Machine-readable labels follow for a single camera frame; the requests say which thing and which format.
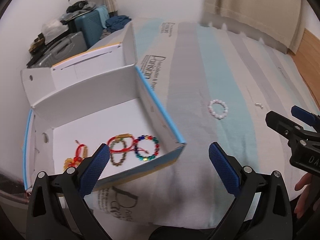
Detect striped bed cover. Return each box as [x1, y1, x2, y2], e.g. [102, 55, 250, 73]
[86, 18, 318, 229]

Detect teal suitcase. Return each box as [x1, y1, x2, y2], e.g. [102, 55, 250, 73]
[74, 5, 109, 48]

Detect yellow bead bracelet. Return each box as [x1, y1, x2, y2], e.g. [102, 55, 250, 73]
[63, 156, 83, 171]

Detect white pink bead bracelet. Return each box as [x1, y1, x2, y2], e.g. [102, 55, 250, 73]
[207, 99, 229, 120]

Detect pearl earrings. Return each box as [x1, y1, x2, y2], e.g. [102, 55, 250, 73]
[255, 103, 264, 109]

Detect person's right hand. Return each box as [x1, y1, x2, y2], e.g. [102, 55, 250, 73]
[294, 173, 313, 219]

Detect dark blue clothes pile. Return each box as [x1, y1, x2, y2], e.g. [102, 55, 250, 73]
[105, 15, 131, 33]

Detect brown green bead bracelet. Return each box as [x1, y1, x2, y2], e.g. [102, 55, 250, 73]
[109, 139, 129, 167]

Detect red cord bracelet gold tube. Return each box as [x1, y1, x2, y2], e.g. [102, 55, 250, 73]
[107, 133, 149, 154]

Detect multicolour glass bead bracelet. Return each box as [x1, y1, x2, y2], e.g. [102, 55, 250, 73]
[134, 134, 161, 162]

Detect wooden headboard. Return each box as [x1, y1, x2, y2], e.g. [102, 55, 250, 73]
[291, 29, 320, 105]

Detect white tissue pack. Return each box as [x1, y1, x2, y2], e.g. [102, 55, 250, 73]
[41, 19, 69, 44]

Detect grey suitcase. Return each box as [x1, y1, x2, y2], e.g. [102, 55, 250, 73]
[27, 31, 87, 68]

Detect blue yellow cardboard box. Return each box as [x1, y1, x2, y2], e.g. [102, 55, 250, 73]
[21, 24, 185, 192]

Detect black items on suitcase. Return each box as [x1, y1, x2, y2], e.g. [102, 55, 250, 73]
[66, 1, 96, 13]

